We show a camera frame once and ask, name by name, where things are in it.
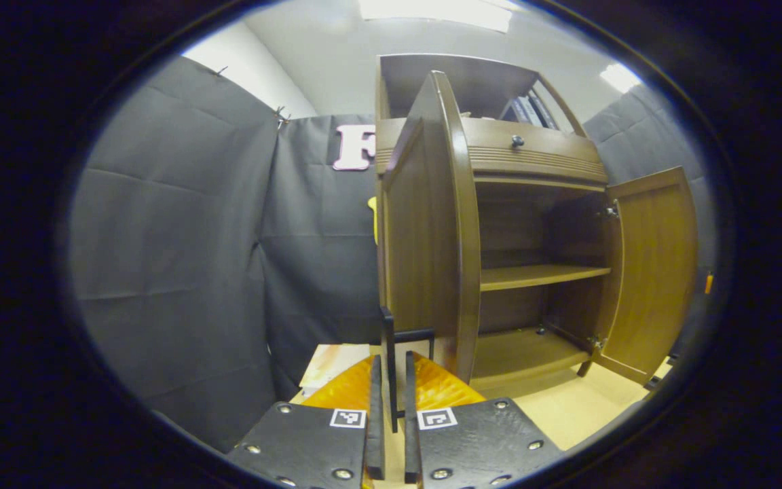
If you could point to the black upright book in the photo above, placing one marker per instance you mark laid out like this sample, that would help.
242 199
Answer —
535 113

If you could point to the brown wooden shoe cabinet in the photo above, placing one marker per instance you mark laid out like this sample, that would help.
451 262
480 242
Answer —
520 224

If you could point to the ceiling light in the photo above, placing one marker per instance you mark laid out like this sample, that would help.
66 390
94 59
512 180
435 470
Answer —
620 77

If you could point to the grey upright book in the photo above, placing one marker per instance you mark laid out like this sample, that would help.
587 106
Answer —
508 109

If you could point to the black backdrop cloth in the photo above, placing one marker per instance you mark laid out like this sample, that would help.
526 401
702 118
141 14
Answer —
180 238

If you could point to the wooden cabinet door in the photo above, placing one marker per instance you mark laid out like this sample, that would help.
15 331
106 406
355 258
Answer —
656 272
425 238

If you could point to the light blue upright book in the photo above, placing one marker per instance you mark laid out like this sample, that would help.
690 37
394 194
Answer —
521 110

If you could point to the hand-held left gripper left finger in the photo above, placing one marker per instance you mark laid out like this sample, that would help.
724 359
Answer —
375 435

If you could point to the book with white orange cover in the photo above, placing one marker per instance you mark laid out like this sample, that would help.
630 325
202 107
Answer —
330 367

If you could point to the wooden inner shelf board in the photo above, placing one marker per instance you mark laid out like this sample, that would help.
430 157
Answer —
533 275

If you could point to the wooden drawer with black knob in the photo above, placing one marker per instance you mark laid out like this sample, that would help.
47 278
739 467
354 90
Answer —
540 153

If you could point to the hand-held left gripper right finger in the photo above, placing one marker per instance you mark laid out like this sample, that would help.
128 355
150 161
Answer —
411 441

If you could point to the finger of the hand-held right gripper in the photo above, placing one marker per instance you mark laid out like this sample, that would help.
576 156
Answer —
709 282

